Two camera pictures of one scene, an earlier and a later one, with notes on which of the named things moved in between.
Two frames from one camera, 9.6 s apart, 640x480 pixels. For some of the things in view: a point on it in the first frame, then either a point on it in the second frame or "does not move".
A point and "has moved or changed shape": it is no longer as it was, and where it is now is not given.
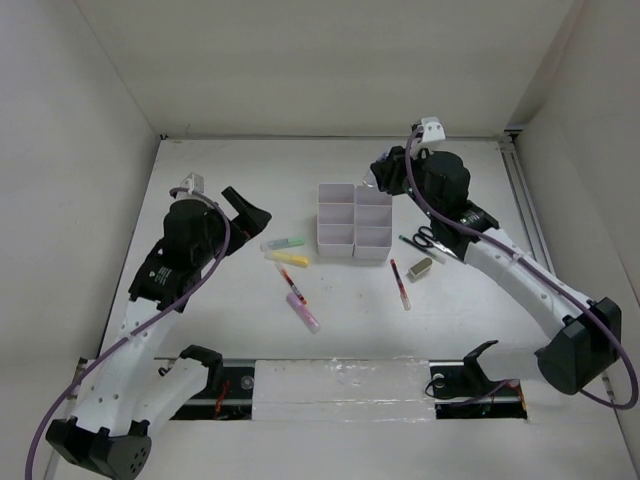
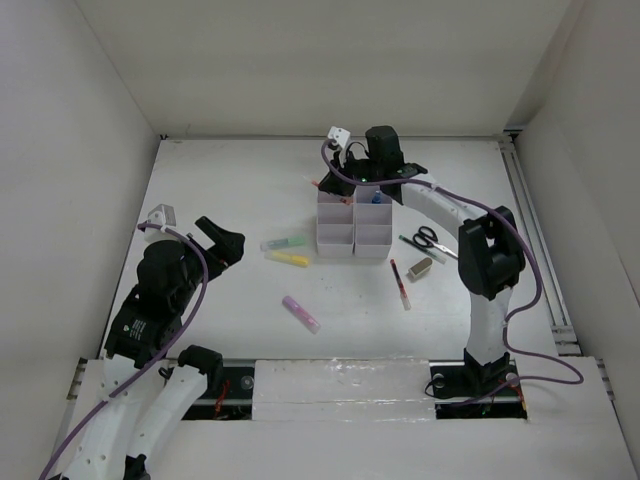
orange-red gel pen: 284,273 → 347,201
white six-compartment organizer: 354,220 does not move
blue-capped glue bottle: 370,179 has moved or changed shape
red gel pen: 401,286 does not move
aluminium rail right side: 534,229 does not move
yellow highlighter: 290,259 does not move
